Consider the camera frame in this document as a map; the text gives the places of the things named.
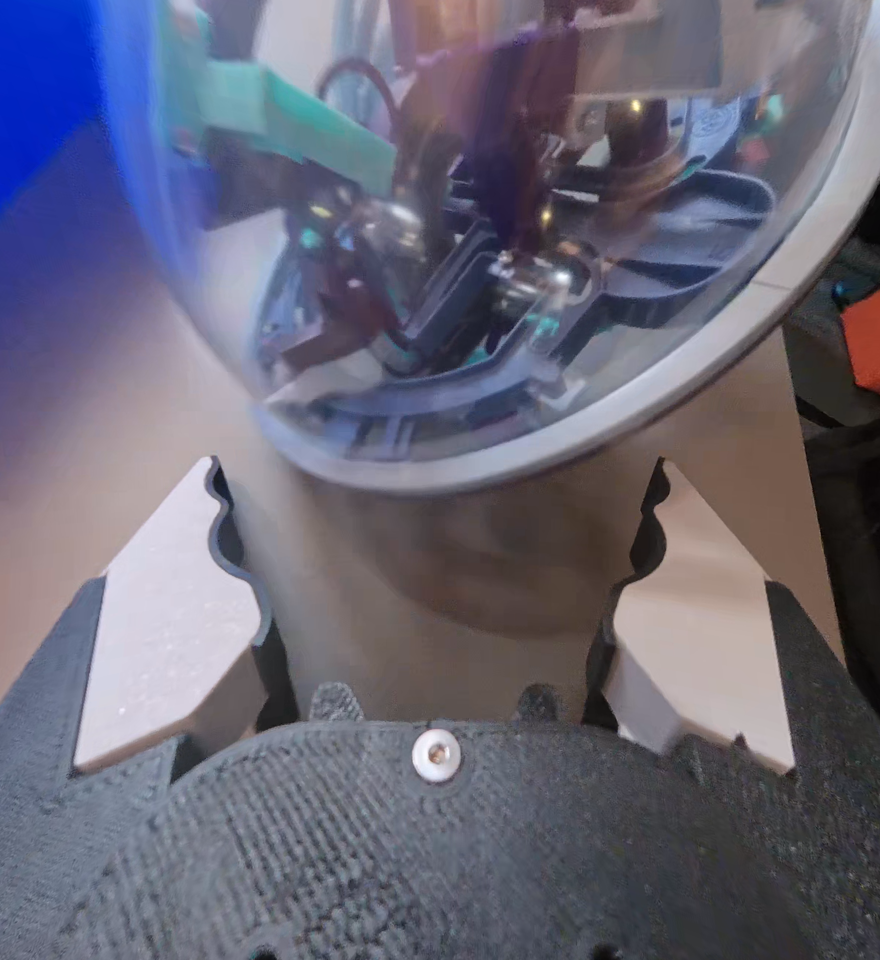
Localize clear plastic maze ball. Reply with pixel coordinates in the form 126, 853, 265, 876
95, 0, 880, 498

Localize blue plastic bin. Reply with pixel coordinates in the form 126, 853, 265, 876
0, 0, 114, 250

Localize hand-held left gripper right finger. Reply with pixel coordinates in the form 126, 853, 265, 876
584, 458, 798, 777

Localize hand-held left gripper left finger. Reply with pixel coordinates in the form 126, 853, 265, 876
73, 456, 297, 777

